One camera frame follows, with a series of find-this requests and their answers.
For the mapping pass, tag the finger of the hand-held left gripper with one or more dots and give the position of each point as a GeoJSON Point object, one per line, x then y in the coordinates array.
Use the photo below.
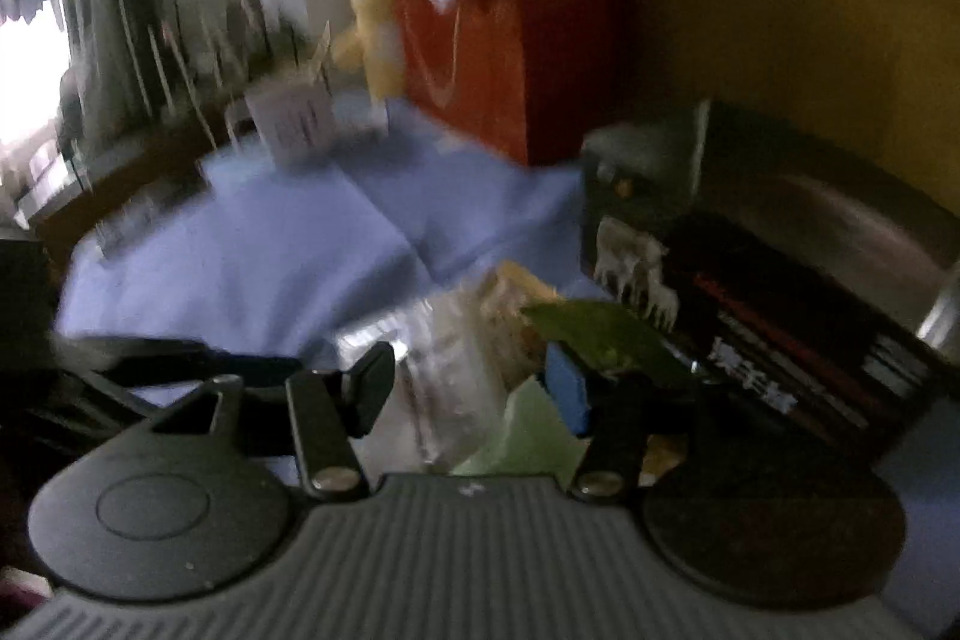
{"type": "Point", "coordinates": [187, 359]}

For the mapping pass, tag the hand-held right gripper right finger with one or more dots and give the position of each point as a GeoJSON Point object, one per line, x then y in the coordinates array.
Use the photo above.
{"type": "Point", "coordinates": [568, 389]}

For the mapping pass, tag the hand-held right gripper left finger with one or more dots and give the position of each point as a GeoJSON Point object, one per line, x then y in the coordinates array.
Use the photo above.
{"type": "Point", "coordinates": [371, 385]}

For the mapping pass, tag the green snack packet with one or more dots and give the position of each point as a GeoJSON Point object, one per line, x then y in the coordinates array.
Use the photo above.
{"type": "Point", "coordinates": [607, 336]}

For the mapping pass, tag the clear plastic snack packet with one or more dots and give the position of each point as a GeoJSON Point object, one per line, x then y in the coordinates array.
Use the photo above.
{"type": "Point", "coordinates": [442, 377]}

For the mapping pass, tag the pale green packet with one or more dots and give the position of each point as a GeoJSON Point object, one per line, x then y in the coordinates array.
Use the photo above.
{"type": "Point", "coordinates": [525, 437]}

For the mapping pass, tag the blue printed bedsheet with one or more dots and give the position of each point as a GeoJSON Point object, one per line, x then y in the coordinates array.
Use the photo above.
{"type": "Point", "coordinates": [262, 250]}

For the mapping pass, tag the black printed box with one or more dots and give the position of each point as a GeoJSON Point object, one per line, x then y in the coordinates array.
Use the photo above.
{"type": "Point", "coordinates": [757, 325]}

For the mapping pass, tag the small white paper bag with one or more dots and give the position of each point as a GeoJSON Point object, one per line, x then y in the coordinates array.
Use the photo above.
{"type": "Point", "coordinates": [292, 119]}

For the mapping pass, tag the grey shiny cover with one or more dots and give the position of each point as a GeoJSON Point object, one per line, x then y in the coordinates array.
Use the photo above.
{"type": "Point", "coordinates": [847, 197]}

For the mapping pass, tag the orange gift bag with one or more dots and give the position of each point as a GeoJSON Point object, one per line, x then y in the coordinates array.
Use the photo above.
{"type": "Point", "coordinates": [510, 40]}

